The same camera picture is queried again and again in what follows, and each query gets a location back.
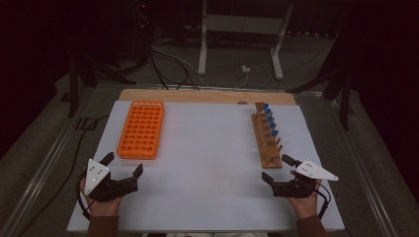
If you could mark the black metal stand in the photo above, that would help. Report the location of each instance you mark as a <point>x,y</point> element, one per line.
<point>74,85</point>
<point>344,98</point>

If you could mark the orange plastic tube rack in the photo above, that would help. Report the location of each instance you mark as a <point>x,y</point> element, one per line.
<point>141,130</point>

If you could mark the white table mat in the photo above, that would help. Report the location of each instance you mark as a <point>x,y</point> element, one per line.
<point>204,171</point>

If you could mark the white metal stand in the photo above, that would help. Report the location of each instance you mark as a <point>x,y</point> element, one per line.
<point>243,24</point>

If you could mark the metal floor rail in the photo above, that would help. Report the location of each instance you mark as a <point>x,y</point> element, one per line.
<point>39,171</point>
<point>362,171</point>

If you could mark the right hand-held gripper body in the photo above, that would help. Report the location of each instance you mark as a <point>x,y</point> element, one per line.
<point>296,189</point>

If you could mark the dark equipment stand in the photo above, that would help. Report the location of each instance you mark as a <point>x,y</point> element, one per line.
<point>143,26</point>

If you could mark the person's right hand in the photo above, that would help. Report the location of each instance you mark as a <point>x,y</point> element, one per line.
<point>304,207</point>

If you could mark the blue-capped test tube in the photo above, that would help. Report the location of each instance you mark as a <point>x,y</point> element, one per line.
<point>270,118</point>
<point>266,106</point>
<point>272,125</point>
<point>274,133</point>
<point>268,112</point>

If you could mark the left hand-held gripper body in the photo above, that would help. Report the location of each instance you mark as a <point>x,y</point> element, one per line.
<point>112,189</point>

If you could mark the person's left hand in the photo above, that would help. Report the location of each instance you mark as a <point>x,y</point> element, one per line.
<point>105,209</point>

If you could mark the wooden tube rack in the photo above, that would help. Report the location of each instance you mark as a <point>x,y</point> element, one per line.
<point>267,148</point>

